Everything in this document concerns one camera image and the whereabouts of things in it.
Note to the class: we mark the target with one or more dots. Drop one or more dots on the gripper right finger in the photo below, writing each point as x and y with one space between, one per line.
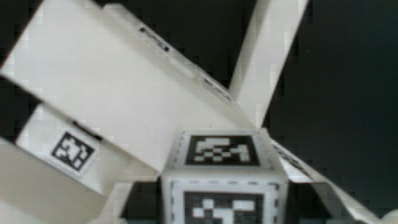
314 205

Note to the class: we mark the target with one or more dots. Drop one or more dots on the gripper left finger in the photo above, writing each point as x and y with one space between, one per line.
133 204

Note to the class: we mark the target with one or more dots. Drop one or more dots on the white chair leg cube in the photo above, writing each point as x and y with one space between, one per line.
224 182

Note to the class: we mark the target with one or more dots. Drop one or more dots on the white chair back frame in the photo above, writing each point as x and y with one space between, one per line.
103 93

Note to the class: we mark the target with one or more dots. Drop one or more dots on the white U-shaped obstacle fence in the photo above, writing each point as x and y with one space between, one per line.
265 48

